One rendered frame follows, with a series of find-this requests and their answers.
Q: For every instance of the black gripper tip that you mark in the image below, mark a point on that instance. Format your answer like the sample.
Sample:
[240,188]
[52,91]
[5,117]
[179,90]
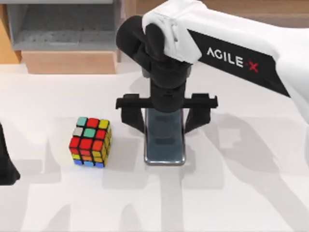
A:
[7,166]

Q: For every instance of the multicoloured puzzle cube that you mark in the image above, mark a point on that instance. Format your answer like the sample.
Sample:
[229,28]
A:
[90,142]

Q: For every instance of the pale wooden drawer front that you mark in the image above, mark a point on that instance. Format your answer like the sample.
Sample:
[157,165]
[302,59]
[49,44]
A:
[70,61]

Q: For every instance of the wooden cupboard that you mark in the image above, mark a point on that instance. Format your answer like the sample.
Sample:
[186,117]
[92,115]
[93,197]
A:
[4,36]

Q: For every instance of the dark smartphone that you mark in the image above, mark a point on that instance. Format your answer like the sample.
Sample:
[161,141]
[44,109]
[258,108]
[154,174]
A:
[165,145]

